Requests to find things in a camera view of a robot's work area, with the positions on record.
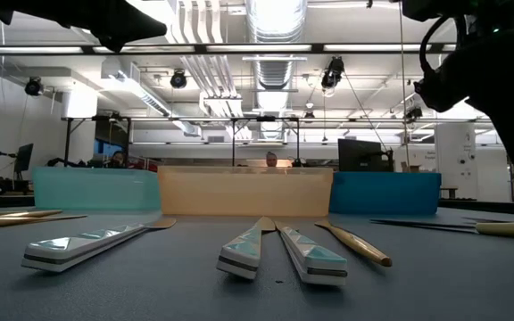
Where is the black background table frame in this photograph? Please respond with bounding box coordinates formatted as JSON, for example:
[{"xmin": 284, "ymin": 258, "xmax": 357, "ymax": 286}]
[{"xmin": 62, "ymin": 114, "xmax": 302, "ymax": 168}]

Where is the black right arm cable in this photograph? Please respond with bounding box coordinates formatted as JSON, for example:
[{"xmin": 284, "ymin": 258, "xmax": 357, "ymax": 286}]
[{"xmin": 419, "ymin": 15, "xmax": 455, "ymax": 80}]

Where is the cream-handled black utensil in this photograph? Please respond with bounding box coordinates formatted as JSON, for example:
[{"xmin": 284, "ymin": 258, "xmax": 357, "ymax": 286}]
[{"xmin": 369, "ymin": 218, "xmax": 514, "ymax": 238}]

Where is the blue plastic bin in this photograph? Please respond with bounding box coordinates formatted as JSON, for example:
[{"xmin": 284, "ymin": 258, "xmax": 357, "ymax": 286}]
[{"xmin": 328, "ymin": 171, "xmax": 443, "ymax": 215}]

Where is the black rig crossbar with lights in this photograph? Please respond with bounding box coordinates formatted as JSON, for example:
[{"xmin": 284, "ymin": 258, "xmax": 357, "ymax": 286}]
[{"xmin": 0, "ymin": 43, "xmax": 459, "ymax": 56}]

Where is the black ceiling spotlight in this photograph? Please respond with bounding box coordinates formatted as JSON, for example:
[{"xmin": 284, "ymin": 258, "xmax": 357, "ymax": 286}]
[
  {"xmin": 404, "ymin": 104, "xmax": 424, "ymax": 121},
  {"xmin": 23, "ymin": 76, "xmax": 45, "ymax": 97},
  {"xmin": 320, "ymin": 56, "xmax": 346, "ymax": 90},
  {"xmin": 170, "ymin": 69, "xmax": 188, "ymax": 90}
]

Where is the white pillar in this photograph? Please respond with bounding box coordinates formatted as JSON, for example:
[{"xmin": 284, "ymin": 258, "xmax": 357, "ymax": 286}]
[{"xmin": 434, "ymin": 122, "xmax": 478, "ymax": 202}]

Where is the small bench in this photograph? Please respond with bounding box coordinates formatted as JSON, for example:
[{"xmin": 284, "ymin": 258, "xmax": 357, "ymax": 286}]
[{"xmin": 439, "ymin": 185, "xmax": 460, "ymax": 201}]

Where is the white ceiling pipe rack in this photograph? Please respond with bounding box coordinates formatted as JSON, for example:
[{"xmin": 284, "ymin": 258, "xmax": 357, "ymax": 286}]
[{"xmin": 167, "ymin": 0, "xmax": 245, "ymax": 119}]

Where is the thin hanging cable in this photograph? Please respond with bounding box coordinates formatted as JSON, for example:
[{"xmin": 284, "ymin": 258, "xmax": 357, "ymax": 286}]
[{"xmin": 343, "ymin": 70, "xmax": 390, "ymax": 152}]

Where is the orange translucent plastic bin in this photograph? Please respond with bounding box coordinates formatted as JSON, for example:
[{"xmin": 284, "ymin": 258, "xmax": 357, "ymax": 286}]
[{"xmin": 157, "ymin": 165, "xmax": 335, "ymax": 218}]

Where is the mosaic-handled silver utensil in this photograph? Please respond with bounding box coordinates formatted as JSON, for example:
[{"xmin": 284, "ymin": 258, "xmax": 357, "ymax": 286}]
[
  {"xmin": 274, "ymin": 220, "xmax": 349, "ymax": 287},
  {"xmin": 215, "ymin": 216, "xmax": 277, "ymax": 281}
]

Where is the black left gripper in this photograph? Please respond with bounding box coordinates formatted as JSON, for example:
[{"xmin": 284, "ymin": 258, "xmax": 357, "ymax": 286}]
[{"xmin": 0, "ymin": 0, "xmax": 169, "ymax": 54}]

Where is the small black monitor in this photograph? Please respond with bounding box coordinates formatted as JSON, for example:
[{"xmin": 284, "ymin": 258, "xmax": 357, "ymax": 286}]
[{"xmin": 13, "ymin": 143, "xmax": 35, "ymax": 174}]

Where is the gold metal spoon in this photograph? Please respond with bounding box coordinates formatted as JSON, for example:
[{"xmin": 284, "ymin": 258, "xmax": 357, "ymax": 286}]
[{"xmin": 0, "ymin": 209, "xmax": 64, "ymax": 219}]

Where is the large black monitor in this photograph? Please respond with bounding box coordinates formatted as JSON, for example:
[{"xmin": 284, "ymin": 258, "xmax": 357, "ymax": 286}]
[{"xmin": 337, "ymin": 138, "xmax": 394, "ymax": 173}]

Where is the cardboard box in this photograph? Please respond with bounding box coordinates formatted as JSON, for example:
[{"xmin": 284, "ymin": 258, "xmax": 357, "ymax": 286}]
[{"xmin": 400, "ymin": 160, "xmax": 424, "ymax": 174}]

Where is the blue-grey table mat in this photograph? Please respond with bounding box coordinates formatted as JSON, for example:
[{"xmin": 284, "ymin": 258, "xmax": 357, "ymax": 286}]
[{"xmin": 0, "ymin": 205, "xmax": 514, "ymax": 321}]

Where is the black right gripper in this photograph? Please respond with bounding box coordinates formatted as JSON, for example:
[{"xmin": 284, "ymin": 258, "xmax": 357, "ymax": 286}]
[{"xmin": 412, "ymin": 17, "xmax": 514, "ymax": 176}]

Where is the teal translucent plastic bin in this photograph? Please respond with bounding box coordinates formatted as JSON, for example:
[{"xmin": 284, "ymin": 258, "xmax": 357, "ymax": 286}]
[{"xmin": 32, "ymin": 166, "xmax": 162, "ymax": 212}]

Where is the thin metal pole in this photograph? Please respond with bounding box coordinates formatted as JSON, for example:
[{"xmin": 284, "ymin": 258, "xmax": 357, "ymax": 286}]
[{"xmin": 398, "ymin": 0, "xmax": 411, "ymax": 171}]

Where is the silver ventilation duct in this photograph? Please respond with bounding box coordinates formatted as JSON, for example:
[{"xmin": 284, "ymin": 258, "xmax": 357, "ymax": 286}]
[{"xmin": 245, "ymin": 0, "xmax": 309, "ymax": 140}]

